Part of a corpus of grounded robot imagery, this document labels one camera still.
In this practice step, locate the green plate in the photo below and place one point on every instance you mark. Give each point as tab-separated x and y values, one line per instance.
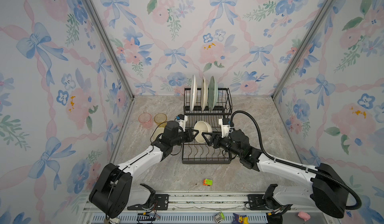
213	93

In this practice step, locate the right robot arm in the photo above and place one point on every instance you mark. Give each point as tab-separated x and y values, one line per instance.
318	187

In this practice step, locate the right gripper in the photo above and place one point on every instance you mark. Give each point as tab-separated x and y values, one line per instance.
217	138

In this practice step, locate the pink toy pig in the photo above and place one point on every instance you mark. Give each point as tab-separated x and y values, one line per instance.
304	216

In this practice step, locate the beige small object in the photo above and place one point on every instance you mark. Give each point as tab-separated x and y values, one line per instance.
112	221

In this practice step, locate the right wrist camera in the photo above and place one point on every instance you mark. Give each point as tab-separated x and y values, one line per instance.
225	125

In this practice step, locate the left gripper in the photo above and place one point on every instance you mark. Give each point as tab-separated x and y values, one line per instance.
189	137

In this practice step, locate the pink transparent cup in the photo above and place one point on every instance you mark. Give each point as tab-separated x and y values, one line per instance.
145	120

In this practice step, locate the yellow transparent cup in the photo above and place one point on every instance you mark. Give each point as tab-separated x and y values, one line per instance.
161	119

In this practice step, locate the white plate with blue rim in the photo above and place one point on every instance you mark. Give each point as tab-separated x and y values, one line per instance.
193	93

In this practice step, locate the cream plate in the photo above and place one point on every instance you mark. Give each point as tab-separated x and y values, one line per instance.
204	94

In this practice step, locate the small colourful toy cube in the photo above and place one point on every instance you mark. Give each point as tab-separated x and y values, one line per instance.
207	182

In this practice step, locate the cream ceramic bowl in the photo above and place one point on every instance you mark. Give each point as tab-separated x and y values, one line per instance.
156	133
202	127

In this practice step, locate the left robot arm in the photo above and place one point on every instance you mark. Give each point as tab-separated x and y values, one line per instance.
113	191

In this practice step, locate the black wire dish rack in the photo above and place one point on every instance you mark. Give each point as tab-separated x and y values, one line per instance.
201	153

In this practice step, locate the purple yellow toy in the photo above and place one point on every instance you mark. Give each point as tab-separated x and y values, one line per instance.
240	219

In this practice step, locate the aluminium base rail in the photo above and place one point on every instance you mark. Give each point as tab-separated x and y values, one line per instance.
201	207

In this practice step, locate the green white small box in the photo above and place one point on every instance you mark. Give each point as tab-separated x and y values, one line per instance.
220	217

